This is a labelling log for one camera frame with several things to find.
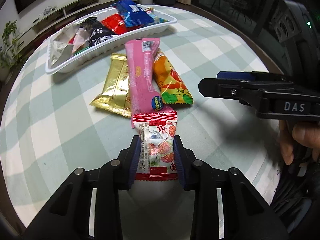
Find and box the white television cabinet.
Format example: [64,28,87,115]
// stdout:
[19,0,140,38]

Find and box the trailing ivy plant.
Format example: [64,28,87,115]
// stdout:
[0,20,25,80]

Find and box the green white checked tablecloth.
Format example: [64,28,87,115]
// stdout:
[0,4,283,230]

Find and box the white plastic tray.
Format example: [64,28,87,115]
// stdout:
[45,4,177,75]

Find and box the cream white snack packet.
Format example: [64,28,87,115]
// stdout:
[51,25,75,64]

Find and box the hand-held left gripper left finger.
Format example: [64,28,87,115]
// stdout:
[25,135,142,240]

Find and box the orange snack packet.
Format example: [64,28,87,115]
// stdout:
[153,48,194,105]

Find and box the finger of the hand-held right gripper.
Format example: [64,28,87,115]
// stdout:
[216,71,294,83]
[198,78,275,108]

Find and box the black snack packet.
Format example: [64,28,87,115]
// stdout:
[80,17,118,47]

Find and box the gold snack packet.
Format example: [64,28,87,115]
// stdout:
[90,52,133,118]

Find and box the large blue snack packet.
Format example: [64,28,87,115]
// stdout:
[111,0,154,28]

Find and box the red white snack packet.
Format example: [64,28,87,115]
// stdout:
[132,111,179,182]

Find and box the pale pink snack packet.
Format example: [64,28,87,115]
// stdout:
[72,25,94,49]

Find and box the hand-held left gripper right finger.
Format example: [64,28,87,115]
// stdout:
[174,135,288,240]

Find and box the person's dark clothing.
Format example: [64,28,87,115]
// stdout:
[271,152,320,232]

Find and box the large red snack packet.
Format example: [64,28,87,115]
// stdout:
[101,14,132,34]

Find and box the person's right hand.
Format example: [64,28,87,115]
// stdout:
[279,120,320,165]

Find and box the small blue snack packet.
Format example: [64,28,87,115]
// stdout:
[147,11,173,27]

